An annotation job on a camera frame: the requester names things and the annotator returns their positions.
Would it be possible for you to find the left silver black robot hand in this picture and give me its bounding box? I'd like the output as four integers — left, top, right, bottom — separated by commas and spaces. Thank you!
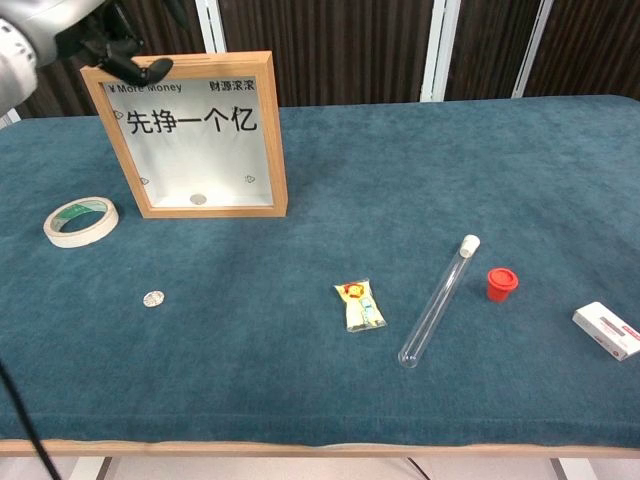
27, 0, 187, 86

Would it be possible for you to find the beige masking tape roll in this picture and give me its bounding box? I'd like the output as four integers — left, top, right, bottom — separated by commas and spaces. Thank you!
42, 196, 121, 249

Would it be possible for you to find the yellow snack packet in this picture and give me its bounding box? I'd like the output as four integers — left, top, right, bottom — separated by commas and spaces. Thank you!
333, 278, 389, 333

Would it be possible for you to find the teal velvet tablecloth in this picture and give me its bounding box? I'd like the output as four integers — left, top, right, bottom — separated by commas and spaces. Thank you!
0, 93, 640, 450

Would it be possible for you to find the glass test tube white cap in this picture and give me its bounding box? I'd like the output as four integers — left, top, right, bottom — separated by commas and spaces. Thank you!
397, 234, 482, 371

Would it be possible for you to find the small red plastic cup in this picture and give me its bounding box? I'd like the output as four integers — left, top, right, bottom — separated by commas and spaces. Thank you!
486, 267, 520, 304

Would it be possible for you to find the white and red carton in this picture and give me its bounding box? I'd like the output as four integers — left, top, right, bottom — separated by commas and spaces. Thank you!
571, 301, 640, 363

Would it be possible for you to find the white partition post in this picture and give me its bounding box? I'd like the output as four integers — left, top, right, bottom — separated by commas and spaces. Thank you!
193, 0, 229, 54
421, 0, 462, 103
510, 0, 555, 100

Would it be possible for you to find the wooden frame money box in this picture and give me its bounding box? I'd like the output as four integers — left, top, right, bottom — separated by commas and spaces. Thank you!
79, 49, 290, 220

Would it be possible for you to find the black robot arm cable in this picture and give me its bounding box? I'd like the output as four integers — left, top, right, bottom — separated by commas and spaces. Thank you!
0, 357, 57, 480

